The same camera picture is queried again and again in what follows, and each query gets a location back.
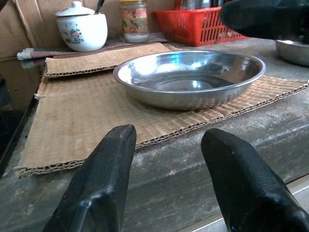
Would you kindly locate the glass jar with printed label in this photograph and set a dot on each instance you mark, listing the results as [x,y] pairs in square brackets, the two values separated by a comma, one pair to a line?
[134,24]

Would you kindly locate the white lidded ceramic jar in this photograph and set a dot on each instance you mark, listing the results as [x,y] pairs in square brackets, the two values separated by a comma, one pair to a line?
[89,31]

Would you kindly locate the shallow stainless steel dish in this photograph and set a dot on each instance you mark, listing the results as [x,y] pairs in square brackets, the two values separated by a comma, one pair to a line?
[188,94]

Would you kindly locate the black glass cooktop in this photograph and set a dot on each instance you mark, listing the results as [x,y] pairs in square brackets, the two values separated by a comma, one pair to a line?
[14,96]

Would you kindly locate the steel cup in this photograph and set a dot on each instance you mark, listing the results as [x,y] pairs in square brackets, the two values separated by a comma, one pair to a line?
[195,4]

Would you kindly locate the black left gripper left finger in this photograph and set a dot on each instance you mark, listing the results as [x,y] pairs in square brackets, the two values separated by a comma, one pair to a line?
[101,183]

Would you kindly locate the red plastic slotted basket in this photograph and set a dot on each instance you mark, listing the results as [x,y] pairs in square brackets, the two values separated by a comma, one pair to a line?
[193,29]

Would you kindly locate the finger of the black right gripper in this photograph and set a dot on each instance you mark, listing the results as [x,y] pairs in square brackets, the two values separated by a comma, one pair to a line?
[260,17]

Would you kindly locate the small brown corrugated cardboard sheet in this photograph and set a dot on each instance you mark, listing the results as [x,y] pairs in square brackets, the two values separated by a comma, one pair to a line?
[96,59]

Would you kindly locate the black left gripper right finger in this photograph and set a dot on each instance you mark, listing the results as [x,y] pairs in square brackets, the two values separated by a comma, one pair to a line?
[246,188]

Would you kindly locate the upright brown cardboard panel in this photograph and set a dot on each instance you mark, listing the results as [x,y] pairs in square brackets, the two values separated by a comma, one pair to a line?
[36,21]

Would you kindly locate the large brown corrugated cardboard sheet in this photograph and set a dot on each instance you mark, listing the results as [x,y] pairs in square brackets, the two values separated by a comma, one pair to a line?
[84,116]

